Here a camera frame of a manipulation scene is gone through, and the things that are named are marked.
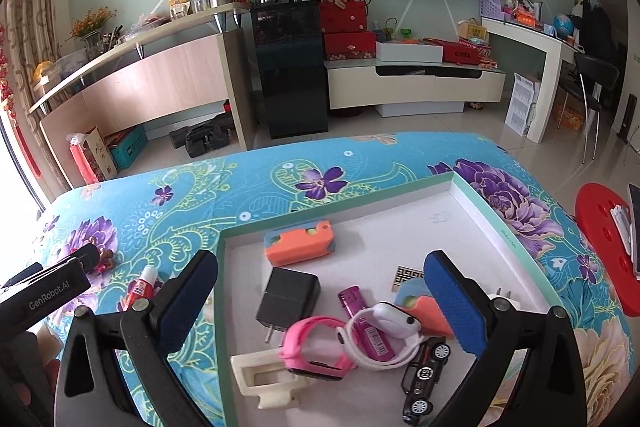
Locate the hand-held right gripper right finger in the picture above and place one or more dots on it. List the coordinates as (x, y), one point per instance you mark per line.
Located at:
(455, 302)

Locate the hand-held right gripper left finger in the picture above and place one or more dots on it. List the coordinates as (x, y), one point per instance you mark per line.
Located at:
(187, 302)

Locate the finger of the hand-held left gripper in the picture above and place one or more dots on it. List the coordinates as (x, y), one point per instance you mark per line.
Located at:
(86, 257)
(22, 277)

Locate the magenta toy with brown knobs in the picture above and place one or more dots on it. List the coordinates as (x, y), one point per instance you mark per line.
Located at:
(106, 264)

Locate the orange and light-blue toy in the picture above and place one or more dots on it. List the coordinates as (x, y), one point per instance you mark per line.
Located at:
(432, 314)

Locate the white charger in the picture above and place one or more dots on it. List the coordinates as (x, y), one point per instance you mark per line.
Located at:
(505, 299)

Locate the gold patterned lighter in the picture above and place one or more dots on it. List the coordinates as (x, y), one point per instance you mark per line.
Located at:
(406, 278)

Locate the white smartwatch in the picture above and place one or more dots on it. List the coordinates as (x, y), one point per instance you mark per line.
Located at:
(395, 319)

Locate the black toy car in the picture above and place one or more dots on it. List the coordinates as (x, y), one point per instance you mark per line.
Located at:
(425, 377)

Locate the cream socket adapter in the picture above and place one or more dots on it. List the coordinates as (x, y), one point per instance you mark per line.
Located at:
(245, 374)

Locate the teal-edged white box lid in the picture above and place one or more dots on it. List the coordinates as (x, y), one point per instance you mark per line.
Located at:
(380, 247)

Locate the purple lighter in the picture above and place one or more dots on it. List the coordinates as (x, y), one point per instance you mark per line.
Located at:
(360, 312)

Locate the black charger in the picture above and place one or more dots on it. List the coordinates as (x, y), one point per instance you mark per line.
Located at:
(290, 302)

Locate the pink smartwatch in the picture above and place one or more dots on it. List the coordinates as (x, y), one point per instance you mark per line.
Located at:
(300, 342)

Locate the orange and blue toy knife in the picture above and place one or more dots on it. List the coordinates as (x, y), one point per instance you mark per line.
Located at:
(300, 244)

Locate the red and white tube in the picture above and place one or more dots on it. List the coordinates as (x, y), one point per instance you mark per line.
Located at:
(142, 289)

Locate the red and white gift bag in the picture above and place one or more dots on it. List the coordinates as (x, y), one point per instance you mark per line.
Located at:
(92, 159)

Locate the floral blanket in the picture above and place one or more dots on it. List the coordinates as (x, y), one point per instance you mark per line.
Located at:
(210, 192)

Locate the blue box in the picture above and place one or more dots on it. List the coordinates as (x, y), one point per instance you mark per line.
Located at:
(130, 149)

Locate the red hanging decoration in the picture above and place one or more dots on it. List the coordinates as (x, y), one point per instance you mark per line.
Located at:
(15, 117)

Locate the black bag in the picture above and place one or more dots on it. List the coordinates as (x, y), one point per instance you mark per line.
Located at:
(200, 139)

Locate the red stool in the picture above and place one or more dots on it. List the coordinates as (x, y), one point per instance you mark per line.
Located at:
(595, 217)

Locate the white plastic holder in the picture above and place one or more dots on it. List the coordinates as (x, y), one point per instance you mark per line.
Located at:
(621, 227)

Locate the phone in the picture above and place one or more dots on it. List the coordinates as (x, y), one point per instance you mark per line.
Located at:
(635, 232)

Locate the wooden counter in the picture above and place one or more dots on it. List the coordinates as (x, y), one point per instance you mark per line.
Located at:
(165, 77)

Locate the white carton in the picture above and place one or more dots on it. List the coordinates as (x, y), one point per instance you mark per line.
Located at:
(520, 107)

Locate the orange box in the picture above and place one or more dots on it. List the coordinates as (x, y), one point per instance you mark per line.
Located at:
(569, 118)

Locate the cream television stand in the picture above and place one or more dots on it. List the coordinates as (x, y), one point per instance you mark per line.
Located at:
(410, 89)

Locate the patterned curtain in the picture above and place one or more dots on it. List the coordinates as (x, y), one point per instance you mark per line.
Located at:
(35, 32)

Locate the orange flower bouquet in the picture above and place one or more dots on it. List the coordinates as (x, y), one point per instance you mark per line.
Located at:
(92, 24)

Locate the white desk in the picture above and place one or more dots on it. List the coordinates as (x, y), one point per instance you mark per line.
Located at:
(545, 77)

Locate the black tea dispenser cabinet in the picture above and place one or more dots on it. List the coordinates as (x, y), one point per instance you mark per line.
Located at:
(290, 77)

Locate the red flat gift box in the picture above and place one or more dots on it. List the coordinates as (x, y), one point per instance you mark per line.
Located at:
(465, 52)

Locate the black slim tower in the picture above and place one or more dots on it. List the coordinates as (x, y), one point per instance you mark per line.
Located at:
(627, 117)

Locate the white flat box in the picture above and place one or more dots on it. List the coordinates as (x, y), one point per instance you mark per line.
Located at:
(410, 52)

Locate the black chair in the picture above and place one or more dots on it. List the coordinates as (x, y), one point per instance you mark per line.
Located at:
(595, 72)

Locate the red floral gift box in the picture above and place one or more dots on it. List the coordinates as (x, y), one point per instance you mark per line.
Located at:
(350, 46)

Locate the small globe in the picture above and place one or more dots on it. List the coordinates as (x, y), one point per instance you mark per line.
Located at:
(565, 26)

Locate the purple file basket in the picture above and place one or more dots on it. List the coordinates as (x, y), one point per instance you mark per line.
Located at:
(497, 2)

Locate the red handbag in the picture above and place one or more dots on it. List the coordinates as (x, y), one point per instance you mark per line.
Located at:
(345, 14)

